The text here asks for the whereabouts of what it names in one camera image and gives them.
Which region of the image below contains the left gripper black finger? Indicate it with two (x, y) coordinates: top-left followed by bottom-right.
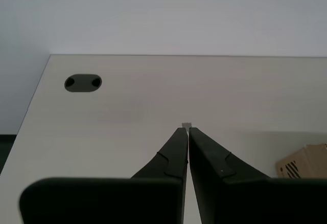
(19, 127), (189, 224)
(189, 127), (327, 224)

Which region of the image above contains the open brown cardboard box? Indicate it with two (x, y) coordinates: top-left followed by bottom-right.
(275, 143), (327, 179)

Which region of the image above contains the dark oval table cable grommet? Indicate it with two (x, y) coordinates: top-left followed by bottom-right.
(64, 74), (103, 93)

